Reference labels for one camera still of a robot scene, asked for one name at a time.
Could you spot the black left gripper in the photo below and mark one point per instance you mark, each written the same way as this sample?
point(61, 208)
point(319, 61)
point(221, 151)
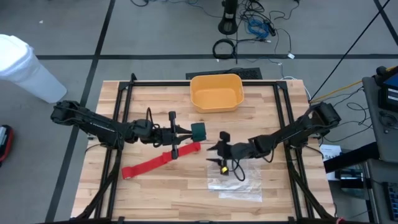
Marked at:
point(164, 137)

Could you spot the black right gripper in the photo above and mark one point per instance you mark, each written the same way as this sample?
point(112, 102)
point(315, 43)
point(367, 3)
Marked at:
point(233, 151)

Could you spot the dark green bandage roll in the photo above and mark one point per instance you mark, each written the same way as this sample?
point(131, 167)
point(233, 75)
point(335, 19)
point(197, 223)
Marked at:
point(199, 132)

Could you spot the red bandage strip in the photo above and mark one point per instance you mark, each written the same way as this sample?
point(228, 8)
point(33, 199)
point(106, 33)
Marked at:
point(149, 163)

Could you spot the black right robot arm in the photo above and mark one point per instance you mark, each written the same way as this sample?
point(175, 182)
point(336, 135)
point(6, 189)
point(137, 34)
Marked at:
point(295, 130)

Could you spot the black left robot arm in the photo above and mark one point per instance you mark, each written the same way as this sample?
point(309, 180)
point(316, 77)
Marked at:
point(93, 124)

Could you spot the yellow tape band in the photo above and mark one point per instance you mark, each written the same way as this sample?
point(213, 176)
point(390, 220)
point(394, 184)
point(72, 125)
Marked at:
point(224, 170)

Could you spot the yellow plastic bin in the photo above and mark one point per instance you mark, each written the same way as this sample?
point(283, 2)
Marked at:
point(217, 96)

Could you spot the black ribbed floor panel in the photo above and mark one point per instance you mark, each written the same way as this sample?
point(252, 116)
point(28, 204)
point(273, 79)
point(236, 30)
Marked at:
point(252, 74)

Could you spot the white paper sheet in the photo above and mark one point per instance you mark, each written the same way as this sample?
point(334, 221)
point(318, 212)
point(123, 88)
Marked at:
point(329, 152)

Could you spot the black stand base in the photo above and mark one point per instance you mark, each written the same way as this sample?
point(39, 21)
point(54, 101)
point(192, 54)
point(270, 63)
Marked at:
point(228, 25)

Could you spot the white plug adapter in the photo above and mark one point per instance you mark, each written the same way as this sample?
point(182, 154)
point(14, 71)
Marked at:
point(291, 56)

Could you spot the black beam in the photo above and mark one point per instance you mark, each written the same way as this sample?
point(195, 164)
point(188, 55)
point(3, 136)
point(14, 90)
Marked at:
point(351, 157)

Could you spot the grey desk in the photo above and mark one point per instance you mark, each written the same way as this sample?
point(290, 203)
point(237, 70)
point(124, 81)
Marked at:
point(373, 130)
point(376, 174)

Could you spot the thin black pole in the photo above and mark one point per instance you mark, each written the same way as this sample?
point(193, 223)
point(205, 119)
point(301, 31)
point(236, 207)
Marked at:
point(350, 49)

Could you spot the white trash bin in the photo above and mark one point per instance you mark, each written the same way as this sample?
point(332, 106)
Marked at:
point(25, 71)

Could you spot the black keyboard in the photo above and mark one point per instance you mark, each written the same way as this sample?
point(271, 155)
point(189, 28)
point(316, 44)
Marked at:
point(392, 202)

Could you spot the black screen device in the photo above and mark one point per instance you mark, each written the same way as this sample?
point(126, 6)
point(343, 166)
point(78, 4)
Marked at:
point(388, 93)

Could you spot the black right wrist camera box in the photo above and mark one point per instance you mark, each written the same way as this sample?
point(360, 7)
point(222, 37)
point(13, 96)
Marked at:
point(224, 136)

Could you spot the black aluminium table frame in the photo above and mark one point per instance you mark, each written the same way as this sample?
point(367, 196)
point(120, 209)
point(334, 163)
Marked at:
point(155, 83)

